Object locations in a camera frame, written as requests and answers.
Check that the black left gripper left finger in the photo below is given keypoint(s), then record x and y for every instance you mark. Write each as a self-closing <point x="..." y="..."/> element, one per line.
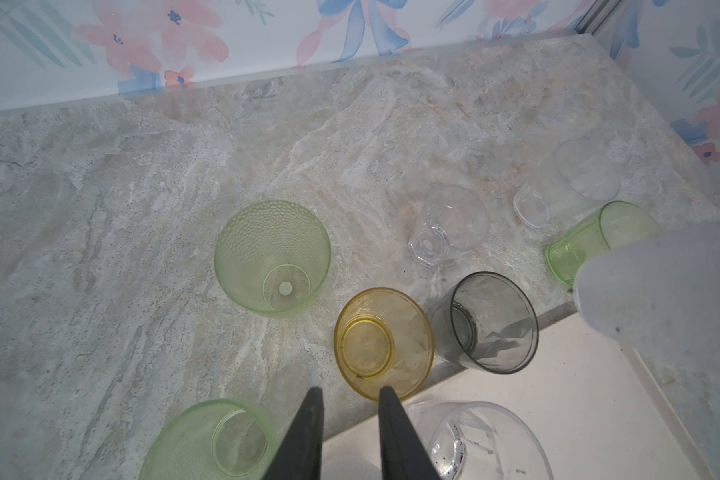
<point x="300" y="453"/>

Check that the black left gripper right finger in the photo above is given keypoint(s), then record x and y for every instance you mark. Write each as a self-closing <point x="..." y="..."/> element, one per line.
<point x="402" y="453"/>

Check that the clear cup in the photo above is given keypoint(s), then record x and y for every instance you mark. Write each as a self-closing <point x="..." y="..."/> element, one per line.
<point x="478" y="440"/>
<point x="452" y="221"/>
<point x="578" y="176"/>

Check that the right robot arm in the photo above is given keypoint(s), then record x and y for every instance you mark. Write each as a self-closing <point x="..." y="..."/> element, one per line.
<point x="660" y="296"/>

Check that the beige rectangular tray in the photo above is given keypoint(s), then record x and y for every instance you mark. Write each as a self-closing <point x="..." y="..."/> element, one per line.
<point x="591" y="403"/>

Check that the small green cup left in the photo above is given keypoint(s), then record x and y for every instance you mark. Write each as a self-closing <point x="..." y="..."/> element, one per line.
<point x="215" y="439"/>

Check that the yellow cup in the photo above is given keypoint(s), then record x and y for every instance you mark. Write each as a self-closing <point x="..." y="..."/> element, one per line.
<point x="383" y="338"/>

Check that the grey smoky cup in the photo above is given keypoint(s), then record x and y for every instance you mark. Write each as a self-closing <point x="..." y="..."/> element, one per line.
<point x="486" y="322"/>

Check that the tall light green cup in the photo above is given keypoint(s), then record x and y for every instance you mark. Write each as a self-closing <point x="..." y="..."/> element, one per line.
<point x="272" y="258"/>

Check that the green cup right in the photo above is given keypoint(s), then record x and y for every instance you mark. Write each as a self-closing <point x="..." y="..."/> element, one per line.
<point x="614" y="225"/>

